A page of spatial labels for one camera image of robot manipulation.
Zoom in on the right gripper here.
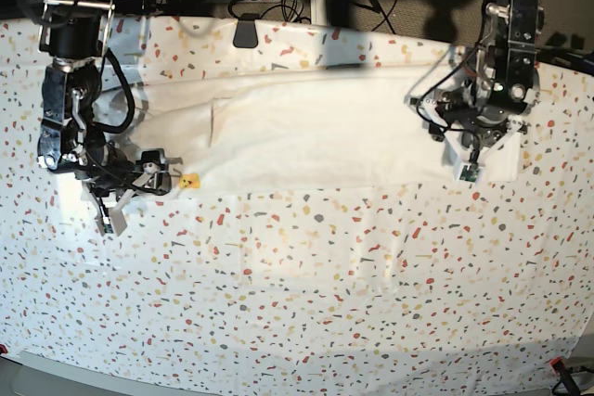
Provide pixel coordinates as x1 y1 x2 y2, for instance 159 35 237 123
73 141 184 209

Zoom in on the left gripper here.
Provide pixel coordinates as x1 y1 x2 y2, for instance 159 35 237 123
406 86 527 163

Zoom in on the white printed T-shirt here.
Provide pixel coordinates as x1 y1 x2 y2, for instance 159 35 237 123
99 64 523 205

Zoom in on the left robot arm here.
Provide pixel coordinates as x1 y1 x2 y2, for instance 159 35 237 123
410 0 544 173

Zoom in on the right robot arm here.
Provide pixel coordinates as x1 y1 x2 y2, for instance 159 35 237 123
15 0 172 210

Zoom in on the black table clamp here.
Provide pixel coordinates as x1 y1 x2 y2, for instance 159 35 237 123
233 13 259 49

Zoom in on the terrazzo patterned tablecloth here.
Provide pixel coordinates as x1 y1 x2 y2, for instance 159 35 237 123
1 18 593 395

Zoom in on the red clamp at corner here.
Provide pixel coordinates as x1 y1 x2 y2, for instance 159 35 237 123
549 357 564 375

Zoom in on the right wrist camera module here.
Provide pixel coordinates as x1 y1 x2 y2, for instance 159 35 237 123
96 206 127 236

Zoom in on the white metal stand post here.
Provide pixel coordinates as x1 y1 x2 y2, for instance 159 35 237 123
310 0 329 26

